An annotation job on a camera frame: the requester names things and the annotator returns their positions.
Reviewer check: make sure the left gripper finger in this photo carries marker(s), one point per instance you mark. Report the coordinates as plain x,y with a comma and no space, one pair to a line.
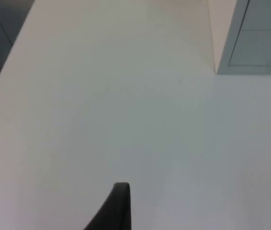
118,210

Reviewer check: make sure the small grey chest of drawers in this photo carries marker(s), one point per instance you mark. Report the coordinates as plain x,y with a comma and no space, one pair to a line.
257,36

